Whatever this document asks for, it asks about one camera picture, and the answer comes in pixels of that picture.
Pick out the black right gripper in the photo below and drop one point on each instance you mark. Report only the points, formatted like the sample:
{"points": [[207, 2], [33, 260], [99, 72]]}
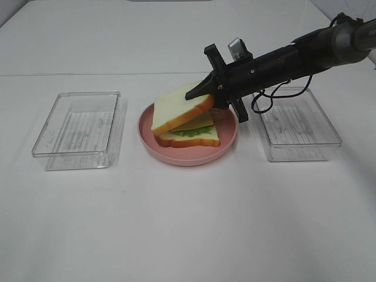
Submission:
{"points": [[243, 77]]}

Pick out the pink bacon strip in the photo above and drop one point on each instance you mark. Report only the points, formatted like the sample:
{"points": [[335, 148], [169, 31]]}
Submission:
{"points": [[216, 114]]}

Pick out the yellow cheese slice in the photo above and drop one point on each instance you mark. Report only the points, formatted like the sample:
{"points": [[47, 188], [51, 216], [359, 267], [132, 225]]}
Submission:
{"points": [[202, 120]]}

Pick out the bread slice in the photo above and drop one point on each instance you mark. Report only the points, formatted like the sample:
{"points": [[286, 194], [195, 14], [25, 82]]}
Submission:
{"points": [[168, 139], [172, 109]]}

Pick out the green lettuce leaf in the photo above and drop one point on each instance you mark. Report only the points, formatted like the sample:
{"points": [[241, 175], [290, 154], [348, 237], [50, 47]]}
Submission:
{"points": [[194, 132]]}

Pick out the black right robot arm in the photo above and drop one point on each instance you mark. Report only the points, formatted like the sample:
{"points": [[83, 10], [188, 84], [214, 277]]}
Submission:
{"points": [[344, 41]]}

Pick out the pink round plate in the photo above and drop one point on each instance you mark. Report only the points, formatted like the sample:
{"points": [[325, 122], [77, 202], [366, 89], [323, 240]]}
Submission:
{"points": [[188, 156]]}

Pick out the right clear plastic tray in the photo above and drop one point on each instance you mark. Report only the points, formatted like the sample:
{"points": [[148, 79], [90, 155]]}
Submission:
{"points": [[295, 129]]}

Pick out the clear plastic tray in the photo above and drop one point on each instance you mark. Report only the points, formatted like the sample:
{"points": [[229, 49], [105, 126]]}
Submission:
{"points": [[82, 131], [295, 129]]}

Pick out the left clear plastic tray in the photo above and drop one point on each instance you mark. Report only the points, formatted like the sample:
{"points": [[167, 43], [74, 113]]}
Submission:
{"points": [[82, 131]]}

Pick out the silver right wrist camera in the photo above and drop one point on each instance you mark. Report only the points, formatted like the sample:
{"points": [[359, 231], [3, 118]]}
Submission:
{"points": [[238, 50]]}

